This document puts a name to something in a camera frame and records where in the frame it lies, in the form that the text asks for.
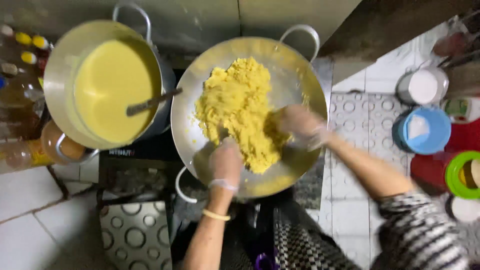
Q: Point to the red plastic container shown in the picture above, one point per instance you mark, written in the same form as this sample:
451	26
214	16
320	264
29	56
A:
431	170

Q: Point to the person's right fingers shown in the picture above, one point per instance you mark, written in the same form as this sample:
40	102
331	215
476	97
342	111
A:
290	120

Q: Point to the yellow crumbly dough mass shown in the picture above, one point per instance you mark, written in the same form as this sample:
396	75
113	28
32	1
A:
240	112

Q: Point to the group of oil bottles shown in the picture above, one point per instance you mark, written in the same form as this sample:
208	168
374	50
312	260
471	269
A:
18	93

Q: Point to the checkered apron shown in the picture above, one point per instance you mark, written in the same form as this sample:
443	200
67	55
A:
296	240

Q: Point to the person's right hand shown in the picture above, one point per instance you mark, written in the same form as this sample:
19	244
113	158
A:
303	125

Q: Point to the person's left hand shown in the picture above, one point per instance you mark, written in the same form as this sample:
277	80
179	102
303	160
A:
225	161

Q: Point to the large steel pot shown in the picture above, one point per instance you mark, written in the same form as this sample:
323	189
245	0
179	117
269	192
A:
108	84

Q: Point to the patterned metal stand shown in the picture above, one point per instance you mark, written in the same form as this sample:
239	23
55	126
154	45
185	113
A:
137	236

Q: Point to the green white packet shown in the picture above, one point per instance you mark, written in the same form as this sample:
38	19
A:
462	109

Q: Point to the large steel wok pan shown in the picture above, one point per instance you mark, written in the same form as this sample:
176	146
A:
249	112

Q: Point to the black gas stove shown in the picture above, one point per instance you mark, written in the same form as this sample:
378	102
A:
150	165

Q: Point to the blue plastic container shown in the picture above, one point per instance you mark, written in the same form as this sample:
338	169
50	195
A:
422	130

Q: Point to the striped sleeve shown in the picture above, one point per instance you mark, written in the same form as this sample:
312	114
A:
420	232

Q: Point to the white round lid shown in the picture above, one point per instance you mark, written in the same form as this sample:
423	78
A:
464	209

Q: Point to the person's left fingers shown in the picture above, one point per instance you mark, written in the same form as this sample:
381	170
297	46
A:
225	148

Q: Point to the white container with powder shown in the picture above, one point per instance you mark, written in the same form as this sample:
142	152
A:
423	85

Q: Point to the yellow liquid batter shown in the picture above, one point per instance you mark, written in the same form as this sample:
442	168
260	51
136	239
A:
112	90

